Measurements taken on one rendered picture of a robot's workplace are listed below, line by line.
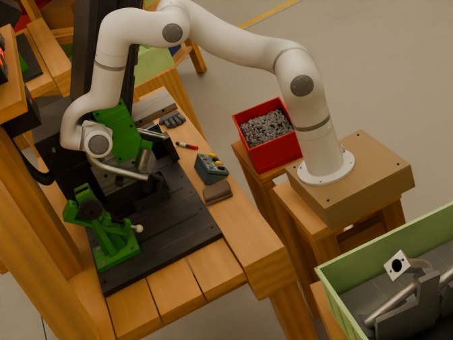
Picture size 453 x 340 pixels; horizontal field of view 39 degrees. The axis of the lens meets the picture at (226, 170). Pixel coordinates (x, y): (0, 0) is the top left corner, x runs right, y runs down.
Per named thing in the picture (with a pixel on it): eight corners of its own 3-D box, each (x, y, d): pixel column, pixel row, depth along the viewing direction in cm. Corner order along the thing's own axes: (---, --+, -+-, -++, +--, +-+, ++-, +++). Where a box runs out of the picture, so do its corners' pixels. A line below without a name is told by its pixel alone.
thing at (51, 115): (107, 162, 268) (71, 94, 250) (120, 195, 243) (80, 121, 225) (67, 181, 266) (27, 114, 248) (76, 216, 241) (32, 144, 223)
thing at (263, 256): (174, 110, 322) (164, 85, 314) (298, 280, 196) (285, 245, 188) (149, 122, 320) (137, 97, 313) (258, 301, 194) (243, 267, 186)
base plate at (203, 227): (148, 115, 297) (146, 111, 296) (224, 237, 204) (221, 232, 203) (66, 154, 292) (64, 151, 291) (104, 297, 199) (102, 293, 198)
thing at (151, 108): (168, 95, 253) (164, 88, 252) (178, 108, 240) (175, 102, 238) (78, 137, 249) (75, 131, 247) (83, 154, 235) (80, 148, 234)
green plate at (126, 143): (144, 146, 236) (119, 95, 230) (147, 150, 228) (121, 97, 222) (116, 159, 234) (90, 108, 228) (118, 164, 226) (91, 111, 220)
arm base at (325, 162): (333, 144, 216) (319, 98, 207) (367, 163, 200) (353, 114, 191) (287, 171, 212) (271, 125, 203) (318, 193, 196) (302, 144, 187)
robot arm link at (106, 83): (69, 61, 176) (56, 154, 191) (126, 70, 180) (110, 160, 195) (70, 48, 184) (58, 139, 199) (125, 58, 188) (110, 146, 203)
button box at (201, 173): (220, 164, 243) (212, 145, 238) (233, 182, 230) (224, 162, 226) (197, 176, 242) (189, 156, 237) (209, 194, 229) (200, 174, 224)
